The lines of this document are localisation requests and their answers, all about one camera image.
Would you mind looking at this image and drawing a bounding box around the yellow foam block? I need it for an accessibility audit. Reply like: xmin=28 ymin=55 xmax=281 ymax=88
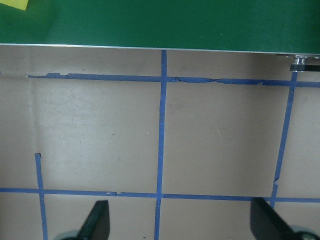
xmin=0 ymin=0 xmax=29 ymax=11

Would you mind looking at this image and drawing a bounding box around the green conveyor belt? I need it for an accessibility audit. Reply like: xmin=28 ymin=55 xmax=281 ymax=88
xmin=0 ymin=0 xmax=320 ymax=73

